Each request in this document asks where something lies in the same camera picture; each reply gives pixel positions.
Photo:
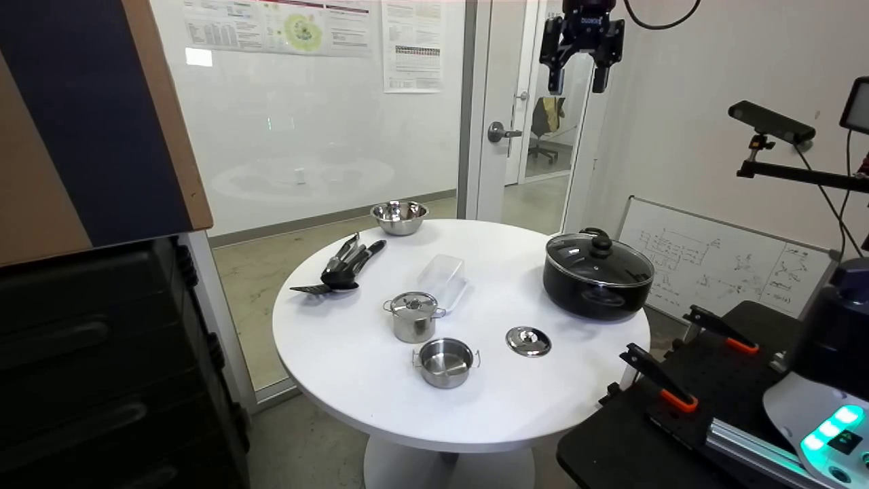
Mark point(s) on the wide wall poster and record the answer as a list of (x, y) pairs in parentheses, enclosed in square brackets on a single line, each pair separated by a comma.
[(273, 28)]

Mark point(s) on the small flat steel lid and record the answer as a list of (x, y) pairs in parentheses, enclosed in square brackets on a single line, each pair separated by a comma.
[(528, 342)]

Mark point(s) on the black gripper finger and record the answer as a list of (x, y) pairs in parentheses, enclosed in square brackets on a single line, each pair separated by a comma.
[(600, 71), (552, 43)]

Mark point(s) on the whiteboard with drawings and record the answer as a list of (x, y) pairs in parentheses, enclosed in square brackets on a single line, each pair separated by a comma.
[(723, 263)]

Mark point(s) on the black stereo camera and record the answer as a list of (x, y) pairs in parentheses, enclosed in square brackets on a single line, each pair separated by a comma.
[(772, 120)]

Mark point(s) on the lidded small steel pot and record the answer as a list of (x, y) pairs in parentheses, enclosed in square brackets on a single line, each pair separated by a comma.
[(414, 317)]

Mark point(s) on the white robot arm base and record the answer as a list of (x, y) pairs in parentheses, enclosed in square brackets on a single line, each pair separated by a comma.
[(814, 426)]

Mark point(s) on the white table pedestal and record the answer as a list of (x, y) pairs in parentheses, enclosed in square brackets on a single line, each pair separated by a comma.
[(444, 465)]

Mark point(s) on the office chair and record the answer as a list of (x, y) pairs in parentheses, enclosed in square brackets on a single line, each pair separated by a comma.
[(545, 124)]

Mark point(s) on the glass pot lid black knob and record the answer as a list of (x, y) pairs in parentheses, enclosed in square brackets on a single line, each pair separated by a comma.
[(598, 260)]

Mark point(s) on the steel bowl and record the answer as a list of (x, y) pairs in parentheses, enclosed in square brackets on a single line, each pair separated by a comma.
[(400, 218)]

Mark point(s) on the narrow wall poster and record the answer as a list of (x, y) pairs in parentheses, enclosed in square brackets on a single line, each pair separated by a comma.
[(414, 44)]

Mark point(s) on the blue and brown board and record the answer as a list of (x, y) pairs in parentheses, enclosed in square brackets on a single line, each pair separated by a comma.
[(91, 117)]

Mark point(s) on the black clamp orange tip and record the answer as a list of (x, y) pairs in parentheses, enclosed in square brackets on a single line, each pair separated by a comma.
[(654, 377), (719, 327)]

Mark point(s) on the black robot platform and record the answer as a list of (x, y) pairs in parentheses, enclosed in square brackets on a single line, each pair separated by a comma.
[(634, 450)]

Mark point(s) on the dark blue bulky object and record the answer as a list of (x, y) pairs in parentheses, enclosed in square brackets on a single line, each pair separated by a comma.
[(836, 327)]

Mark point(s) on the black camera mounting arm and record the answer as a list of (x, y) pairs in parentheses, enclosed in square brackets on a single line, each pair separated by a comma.
[(795, 173)]

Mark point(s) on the clear plastic container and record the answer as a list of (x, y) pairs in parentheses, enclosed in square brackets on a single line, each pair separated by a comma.
[(446, 283)]

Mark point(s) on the white door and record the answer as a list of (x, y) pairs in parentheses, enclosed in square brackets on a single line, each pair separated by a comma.
[(503, 71)]

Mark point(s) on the aluminium rail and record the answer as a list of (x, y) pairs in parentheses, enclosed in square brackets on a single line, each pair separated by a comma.
[(751, 450)]

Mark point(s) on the large black cooking pot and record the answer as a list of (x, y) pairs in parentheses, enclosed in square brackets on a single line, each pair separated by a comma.
[(592, 298)]

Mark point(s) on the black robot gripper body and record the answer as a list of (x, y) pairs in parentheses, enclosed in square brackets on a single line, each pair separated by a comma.
[(590, 21)]

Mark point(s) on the black drawer cabinet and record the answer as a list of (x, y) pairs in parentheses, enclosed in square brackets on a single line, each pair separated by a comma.
[(110, 371)]

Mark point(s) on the open small steel pot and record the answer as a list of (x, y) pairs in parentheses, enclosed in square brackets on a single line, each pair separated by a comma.
[(446, 362)]

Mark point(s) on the black spatula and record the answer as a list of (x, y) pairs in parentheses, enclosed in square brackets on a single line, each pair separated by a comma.
[(321, 289)]

